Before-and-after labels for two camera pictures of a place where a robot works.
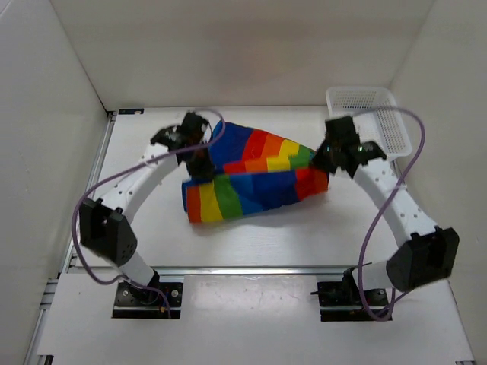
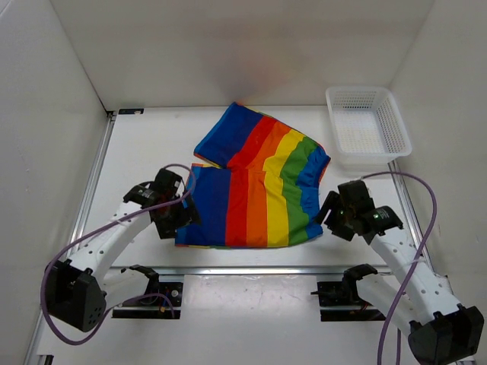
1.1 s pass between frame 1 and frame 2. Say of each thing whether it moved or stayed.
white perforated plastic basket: stayed
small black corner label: stayed
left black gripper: moved
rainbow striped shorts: moved
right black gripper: moved
